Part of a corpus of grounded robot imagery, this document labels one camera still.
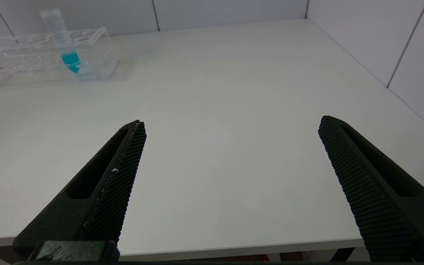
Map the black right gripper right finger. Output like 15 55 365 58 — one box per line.
318 115 424 262

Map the test tube with blue pigment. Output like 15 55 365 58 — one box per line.
39 8 81 74

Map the clear acrylic test tube rack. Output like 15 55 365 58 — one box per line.
0 26 120 90

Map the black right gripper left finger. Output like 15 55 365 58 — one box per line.
13 120 147 258

